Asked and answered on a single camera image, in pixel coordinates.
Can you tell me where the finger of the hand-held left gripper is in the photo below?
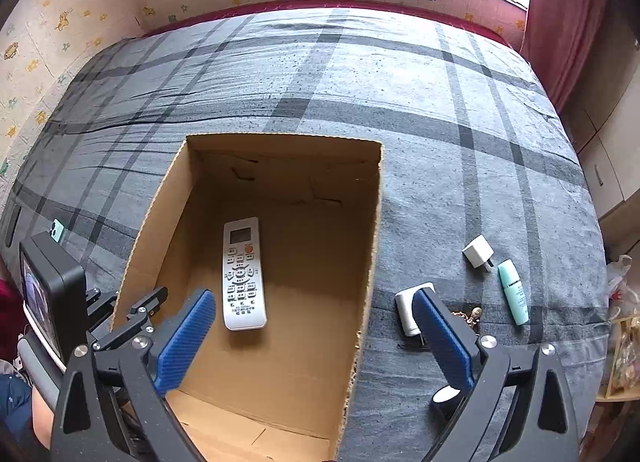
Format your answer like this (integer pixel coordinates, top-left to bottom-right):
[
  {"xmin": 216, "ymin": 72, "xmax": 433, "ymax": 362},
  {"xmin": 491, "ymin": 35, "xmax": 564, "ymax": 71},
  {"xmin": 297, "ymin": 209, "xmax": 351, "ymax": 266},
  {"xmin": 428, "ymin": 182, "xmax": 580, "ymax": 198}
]
[{"xmin": 92, "ymin": 287, "xmax": 169, "ymax": 349}]

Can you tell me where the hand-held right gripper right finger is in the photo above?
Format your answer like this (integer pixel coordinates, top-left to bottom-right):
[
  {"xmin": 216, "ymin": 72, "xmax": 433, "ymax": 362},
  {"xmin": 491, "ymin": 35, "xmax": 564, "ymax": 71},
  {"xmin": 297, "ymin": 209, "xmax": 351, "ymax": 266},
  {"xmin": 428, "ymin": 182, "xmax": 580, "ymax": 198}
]
[{"xmin": 411, "ymin": 288, "xmax": 583, "ymax": 462}]

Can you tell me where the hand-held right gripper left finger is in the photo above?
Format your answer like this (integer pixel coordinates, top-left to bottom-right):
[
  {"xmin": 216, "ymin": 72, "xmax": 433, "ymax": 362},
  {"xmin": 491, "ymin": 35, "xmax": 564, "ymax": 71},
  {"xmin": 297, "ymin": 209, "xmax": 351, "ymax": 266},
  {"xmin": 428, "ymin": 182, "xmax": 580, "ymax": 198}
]
[{"xmin": 52, "ymin": 288, "xmax": 217, "ymax": 462}]

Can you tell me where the metal keychain with keys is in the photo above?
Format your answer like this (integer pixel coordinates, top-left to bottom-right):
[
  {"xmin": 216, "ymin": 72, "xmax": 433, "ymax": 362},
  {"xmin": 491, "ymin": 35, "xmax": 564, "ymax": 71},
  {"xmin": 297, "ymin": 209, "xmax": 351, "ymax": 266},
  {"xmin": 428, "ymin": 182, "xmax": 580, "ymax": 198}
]
[{"xmin": 452, "ymin": 307, "xmax": 483, "ymax": 335}]

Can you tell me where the large white charger plug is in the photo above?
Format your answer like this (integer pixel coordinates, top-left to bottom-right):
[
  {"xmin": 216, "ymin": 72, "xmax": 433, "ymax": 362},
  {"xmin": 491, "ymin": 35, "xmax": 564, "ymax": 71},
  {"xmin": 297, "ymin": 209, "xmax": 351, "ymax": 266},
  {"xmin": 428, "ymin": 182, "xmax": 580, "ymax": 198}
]
[{"xmin": 395, "ymin": 282, "xmax": 436, "ymax": 338}]

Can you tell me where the white remote control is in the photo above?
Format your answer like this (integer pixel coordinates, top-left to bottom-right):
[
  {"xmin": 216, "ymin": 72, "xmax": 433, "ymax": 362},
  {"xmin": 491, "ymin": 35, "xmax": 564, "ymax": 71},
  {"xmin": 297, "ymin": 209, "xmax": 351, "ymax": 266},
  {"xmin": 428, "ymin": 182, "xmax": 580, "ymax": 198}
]
[{"xmin": 222, "ymin": 217, "xmax": 268, "ymax": 332}]

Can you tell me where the teal cosmetic bottle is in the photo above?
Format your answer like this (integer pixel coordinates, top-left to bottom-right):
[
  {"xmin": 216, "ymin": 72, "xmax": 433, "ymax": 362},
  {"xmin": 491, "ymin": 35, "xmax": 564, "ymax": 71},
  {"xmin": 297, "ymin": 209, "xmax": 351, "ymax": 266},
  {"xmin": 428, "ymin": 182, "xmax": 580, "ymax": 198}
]
[{"xmin": 497, "ymin": 259, "xmax": 530, "ymax": 327}]

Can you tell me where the small white charger cube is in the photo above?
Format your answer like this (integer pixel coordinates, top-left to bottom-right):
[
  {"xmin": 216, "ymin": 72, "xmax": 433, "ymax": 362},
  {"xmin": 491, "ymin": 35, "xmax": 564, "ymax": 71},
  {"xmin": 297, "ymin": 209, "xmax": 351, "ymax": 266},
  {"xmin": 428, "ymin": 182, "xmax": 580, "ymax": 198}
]
[{"xmin": 462, "ymin": 236, "xmax": 496, "ymax": 273}]

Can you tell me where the brown cardboard box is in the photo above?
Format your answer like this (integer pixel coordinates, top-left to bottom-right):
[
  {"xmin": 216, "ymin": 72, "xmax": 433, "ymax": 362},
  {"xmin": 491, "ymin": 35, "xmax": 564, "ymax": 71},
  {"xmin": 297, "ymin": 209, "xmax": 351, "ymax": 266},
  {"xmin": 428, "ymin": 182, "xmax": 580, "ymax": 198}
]
[{"xmin": 111, "ymin": 134, "xmax": 383, "ymax": 462}]

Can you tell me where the person's left forearm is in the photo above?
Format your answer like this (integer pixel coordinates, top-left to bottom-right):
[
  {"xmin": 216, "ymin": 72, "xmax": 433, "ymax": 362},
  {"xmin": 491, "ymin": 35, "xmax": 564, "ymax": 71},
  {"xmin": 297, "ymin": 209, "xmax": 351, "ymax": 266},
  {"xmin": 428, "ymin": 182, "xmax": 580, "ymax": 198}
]
[{"xmin": 30, "ymin": 384, "xmax": 60, "ymax": 449}]

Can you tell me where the red cloth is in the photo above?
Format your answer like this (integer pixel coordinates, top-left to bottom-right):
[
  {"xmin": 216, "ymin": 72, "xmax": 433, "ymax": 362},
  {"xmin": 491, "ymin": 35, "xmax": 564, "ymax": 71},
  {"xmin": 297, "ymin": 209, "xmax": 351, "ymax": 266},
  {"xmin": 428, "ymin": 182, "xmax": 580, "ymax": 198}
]
[{"xmin": 0, "ymin": 279, "xmax": 28, "ymax": 358}]

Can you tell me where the flat black device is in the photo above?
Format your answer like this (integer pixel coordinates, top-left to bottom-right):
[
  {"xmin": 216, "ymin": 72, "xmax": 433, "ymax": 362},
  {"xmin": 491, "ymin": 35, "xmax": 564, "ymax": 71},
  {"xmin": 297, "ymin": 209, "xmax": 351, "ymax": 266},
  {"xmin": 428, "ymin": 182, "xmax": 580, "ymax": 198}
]
[{"xmin": 4, "ymin": 204, "xmax": 22, "ymax": 247}]

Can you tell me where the blue cloth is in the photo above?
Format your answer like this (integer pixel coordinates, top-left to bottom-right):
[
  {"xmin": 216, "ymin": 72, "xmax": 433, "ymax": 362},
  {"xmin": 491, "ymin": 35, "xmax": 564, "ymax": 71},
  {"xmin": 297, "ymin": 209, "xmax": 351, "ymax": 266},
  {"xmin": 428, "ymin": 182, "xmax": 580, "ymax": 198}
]
[{"xmin": 0, "ymin": 373, "xmax": 33, "ymax": 443}]

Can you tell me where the white plastic bag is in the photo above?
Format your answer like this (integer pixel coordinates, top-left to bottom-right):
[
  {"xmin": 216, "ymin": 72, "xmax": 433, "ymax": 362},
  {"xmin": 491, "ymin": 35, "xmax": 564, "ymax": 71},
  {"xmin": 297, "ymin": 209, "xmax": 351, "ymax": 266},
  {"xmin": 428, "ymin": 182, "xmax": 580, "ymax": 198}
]
[{"xmin": 606, "ymin": 254, "xmax": 640, "ymax": 318}]

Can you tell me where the beige wardrobe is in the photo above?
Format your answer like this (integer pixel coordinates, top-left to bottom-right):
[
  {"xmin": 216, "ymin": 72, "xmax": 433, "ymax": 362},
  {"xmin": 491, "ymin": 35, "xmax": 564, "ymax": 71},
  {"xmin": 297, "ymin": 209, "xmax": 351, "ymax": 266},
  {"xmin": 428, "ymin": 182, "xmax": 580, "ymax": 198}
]
[{"xmin": 560, "ymin": 42, "xmax": 640, "ymax": 253}]

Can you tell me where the grey plaid bed sheet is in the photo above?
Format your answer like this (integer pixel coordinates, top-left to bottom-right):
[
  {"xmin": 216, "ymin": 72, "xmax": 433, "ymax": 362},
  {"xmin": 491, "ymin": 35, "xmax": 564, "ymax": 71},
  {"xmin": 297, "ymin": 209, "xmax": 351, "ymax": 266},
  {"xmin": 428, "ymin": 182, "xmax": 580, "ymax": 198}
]
[{"xmin": 0, "ymin": 7, "xmax": 608, "ymax": 462}]

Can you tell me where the red mattress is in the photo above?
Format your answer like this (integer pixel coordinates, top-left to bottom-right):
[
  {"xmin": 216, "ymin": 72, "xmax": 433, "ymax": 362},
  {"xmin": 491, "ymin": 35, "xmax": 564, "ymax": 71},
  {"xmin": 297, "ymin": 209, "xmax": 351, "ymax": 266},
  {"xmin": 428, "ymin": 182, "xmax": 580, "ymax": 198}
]
[{"xmin": 142, "ymin": 0, "xmax": 526, "ymax": 50}]

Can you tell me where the red curtain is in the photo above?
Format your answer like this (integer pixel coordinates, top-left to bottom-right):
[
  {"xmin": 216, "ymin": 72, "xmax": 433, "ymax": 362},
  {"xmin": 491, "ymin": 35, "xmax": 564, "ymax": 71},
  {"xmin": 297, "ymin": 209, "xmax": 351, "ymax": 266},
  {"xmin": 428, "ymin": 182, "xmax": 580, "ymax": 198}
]
[{"xmin": 520, "ymin": 0, "xmax": 608, "ymax": 113}]

